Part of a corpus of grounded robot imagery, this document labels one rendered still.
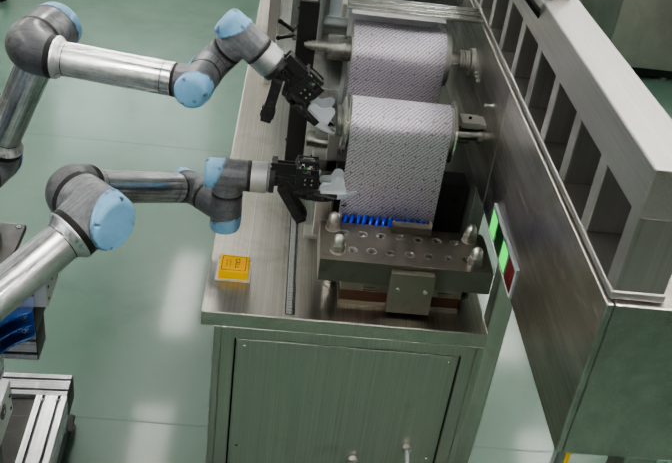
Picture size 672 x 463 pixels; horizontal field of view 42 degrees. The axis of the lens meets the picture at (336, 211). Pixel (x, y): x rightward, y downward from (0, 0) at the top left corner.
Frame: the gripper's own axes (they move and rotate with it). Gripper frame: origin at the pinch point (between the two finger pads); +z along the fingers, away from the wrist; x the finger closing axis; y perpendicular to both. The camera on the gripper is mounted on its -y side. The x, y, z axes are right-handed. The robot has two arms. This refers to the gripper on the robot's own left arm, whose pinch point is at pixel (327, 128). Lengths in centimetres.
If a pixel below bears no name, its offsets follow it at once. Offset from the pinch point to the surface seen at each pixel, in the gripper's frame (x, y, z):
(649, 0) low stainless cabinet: 370, 92, 213
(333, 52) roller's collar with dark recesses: 22.4, 8.2, -6.3
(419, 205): -5.8, 3.7, 28.5
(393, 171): -5.8, 5.3, 17.0
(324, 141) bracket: 2.5, -3.9, 3.0
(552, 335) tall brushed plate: -75, 26, 26
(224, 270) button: -18.7, -37.1, 3.4
